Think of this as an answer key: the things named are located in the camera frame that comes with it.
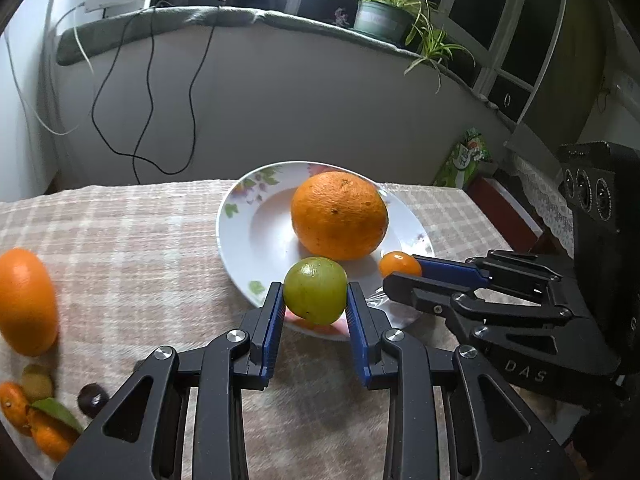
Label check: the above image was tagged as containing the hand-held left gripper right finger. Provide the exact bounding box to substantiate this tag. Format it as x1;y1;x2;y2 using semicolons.
346;281;581;480

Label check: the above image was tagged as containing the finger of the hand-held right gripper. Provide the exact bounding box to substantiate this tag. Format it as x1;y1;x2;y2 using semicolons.
414;250;563;306
382;271;573;331

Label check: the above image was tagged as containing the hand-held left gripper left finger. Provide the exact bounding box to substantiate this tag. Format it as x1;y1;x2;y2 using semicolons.
52;281;287;480

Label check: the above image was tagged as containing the small orange kumquat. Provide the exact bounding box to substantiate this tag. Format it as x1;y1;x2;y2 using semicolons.
378;251;422;278

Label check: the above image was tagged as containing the green grape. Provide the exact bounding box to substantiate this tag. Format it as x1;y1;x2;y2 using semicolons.
283;256;349;325

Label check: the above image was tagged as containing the white floral plate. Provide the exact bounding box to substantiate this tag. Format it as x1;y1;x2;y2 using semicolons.
216;161;435;342

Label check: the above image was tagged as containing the dark purple grape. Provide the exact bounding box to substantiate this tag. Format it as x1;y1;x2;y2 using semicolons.
77;383;110;417

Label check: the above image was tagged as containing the brown longan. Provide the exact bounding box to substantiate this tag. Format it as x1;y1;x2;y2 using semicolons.
21;364;54;403

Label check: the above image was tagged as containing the small mandarin with leaf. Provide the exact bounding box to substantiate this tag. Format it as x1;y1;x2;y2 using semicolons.
26;398;85;462

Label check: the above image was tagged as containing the white lace cloth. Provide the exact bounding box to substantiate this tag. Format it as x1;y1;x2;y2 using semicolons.
510;152;576;253

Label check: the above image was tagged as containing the large round orange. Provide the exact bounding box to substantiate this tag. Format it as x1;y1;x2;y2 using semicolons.
291;171;389;261

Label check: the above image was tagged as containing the green printed packet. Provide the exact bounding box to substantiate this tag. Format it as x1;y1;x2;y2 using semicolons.
432;127;493;188

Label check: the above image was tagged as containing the beige plaid tablecloth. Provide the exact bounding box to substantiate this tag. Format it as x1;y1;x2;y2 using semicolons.
0;178;566;480

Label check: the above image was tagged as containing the oval orange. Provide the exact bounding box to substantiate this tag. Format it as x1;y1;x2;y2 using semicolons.
0;248;59;357

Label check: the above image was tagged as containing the spider plant in green pot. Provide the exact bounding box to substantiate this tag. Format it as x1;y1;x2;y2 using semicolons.
327;0;476;95

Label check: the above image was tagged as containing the green sill cushion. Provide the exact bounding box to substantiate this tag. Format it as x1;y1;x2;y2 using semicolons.
56;5;501;111

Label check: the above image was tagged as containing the white power adapter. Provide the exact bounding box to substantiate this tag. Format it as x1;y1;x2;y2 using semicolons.
102;0;152;20

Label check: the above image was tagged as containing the black cable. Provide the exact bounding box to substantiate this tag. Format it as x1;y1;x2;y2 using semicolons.
91;5;158;185
131;0;226;175

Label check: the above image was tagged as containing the white cable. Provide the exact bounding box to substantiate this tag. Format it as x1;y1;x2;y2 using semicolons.
5;2;96;136

